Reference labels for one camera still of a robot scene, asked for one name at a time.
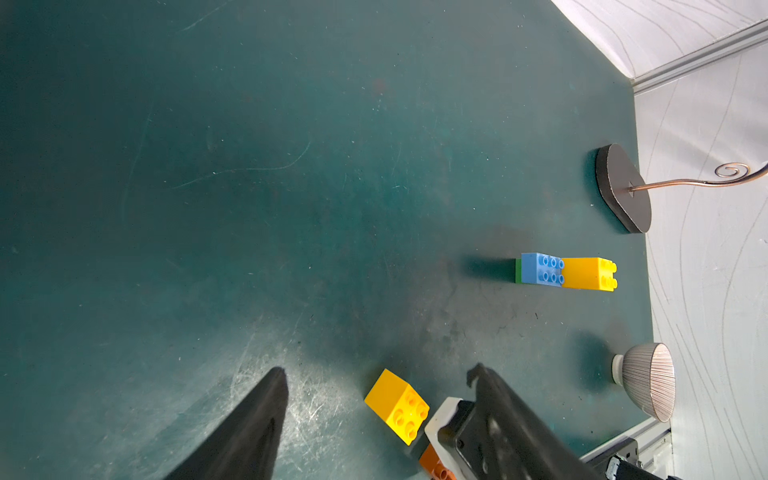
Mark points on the blue lego brick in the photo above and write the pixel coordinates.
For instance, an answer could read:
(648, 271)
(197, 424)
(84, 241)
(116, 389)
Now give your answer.
(542, 269)

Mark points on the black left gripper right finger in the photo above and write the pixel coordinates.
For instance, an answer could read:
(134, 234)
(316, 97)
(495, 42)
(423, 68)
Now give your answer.
(497, 436)

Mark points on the yellow lego brick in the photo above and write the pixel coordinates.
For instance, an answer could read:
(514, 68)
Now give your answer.
(397, 404)
(589, 274)

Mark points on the green lego brick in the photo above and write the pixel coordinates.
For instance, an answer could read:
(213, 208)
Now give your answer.
(518, 271)

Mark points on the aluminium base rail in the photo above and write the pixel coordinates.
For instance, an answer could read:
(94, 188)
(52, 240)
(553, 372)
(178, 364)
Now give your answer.
(647, 445)

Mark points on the orange lego brick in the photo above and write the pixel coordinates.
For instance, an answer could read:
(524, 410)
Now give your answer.
(433, 466)

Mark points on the dark oval stand base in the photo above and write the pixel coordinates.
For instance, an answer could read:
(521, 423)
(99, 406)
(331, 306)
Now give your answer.
(616, 177)

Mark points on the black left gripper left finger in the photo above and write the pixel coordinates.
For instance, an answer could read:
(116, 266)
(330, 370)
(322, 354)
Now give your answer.
(245, 445)

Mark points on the green mat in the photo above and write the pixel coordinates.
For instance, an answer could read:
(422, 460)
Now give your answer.
(195, 192)

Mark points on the pink patterned round bowl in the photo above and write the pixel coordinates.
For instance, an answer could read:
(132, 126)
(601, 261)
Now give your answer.
(647, 374)

